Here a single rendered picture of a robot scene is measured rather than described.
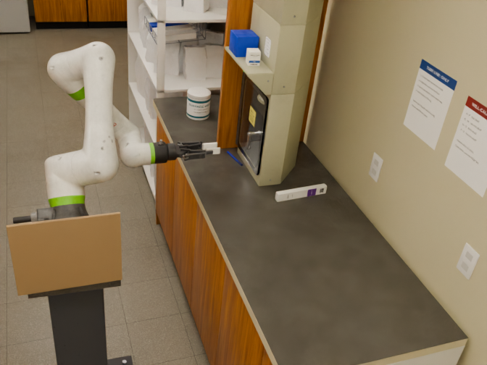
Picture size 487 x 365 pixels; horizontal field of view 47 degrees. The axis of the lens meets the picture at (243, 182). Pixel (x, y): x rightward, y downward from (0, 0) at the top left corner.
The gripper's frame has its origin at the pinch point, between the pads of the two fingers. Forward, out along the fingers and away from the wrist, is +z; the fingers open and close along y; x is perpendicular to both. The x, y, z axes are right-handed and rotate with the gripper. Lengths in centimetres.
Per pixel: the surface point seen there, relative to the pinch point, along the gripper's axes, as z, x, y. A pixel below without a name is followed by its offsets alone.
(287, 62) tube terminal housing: 28, -41, -5
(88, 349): -61, 63, -46
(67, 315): -67, 42, -45
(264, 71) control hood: 19.4, -36.8, -2.4
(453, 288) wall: 67, 13, -92
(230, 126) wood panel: 19.6, 7.4, 32.4
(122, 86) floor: 6, 114, 323
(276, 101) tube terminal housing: 26.0, -23.9, -4.5
